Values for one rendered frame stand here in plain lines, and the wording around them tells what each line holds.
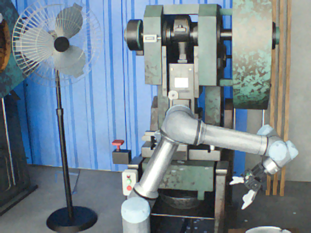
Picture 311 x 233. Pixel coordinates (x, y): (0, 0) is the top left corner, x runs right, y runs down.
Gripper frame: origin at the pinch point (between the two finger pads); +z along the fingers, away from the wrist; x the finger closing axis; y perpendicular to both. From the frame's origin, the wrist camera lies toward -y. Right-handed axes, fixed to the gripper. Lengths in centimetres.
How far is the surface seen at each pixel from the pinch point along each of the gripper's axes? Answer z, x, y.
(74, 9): 13, -134, 67
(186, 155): 17.3, -45.0, -3.9
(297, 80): -55, -129, -112
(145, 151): 35, -57, 7
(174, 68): -9, -76, 21
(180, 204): 42, -35, -22
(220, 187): 11.4, -21.6, -15.0
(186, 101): -2, -63, 9
